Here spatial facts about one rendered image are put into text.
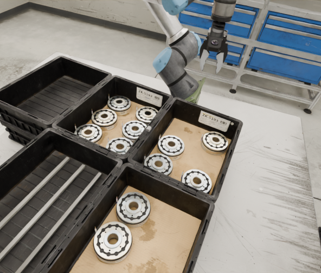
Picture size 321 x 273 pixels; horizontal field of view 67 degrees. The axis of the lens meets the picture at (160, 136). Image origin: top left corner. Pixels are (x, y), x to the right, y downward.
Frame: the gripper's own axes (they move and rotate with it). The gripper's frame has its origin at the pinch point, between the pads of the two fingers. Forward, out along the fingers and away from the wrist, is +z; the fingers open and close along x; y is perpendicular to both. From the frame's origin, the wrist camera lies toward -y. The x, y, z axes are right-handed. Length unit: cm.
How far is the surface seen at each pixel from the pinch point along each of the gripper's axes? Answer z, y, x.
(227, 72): 96, 205, -21
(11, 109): 11, -37, 65
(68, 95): 20, -10, 60
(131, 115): 21.1, -12.4, 28.7
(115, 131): 21.5, -24.3, 31.3
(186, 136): 22.5, -16.7, 3.0
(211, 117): 15.2, -10.2, -5.2
